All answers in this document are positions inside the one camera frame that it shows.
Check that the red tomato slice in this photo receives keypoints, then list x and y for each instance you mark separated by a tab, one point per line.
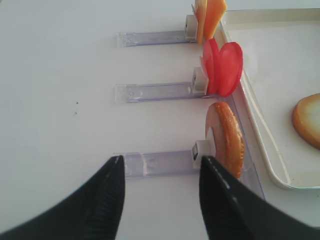
230	68
210	65

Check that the outer red tomato slice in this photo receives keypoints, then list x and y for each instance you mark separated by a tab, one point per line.
210	65

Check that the inner orange cheese slice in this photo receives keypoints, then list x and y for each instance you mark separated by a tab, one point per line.
214	12

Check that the cream rectangular tray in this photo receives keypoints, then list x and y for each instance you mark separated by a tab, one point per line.
281	65

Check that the clear cheese pusher track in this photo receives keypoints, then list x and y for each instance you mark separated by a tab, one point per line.
134	39

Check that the outer orange cheese slice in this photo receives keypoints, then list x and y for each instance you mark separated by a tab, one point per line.
199	10

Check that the upright bread slice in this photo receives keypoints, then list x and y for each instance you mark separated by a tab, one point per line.
226	131

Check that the inner red tomato slice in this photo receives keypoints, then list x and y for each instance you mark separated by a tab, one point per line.
230	68

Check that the orange cheese slice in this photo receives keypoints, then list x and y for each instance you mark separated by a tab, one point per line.
199	10
214	12

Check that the clear left long rail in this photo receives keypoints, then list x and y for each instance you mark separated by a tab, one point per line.
249	176

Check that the clear tomato pusher track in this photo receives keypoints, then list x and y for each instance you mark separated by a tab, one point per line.
134	93

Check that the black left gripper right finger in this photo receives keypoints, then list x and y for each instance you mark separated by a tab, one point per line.
231	211

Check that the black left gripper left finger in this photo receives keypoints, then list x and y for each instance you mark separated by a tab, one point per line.
92	212

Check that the bread slice on tray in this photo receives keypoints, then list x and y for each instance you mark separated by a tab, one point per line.
306	119

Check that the clear bread pusher track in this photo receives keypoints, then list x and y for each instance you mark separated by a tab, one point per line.
170	163

